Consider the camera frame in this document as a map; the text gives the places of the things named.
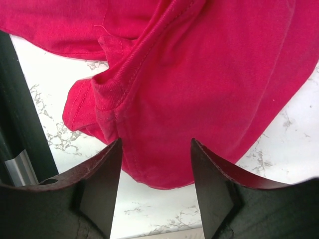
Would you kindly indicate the magenta t shirt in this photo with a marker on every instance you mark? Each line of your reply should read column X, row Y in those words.
column 218, row 71

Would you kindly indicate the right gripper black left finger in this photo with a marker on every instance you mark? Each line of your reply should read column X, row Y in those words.
column 76, row 204

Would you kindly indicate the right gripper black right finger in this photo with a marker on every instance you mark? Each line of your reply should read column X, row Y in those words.
column 237, row 204

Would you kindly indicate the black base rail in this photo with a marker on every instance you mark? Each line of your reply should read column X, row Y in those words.
column 25, row 157

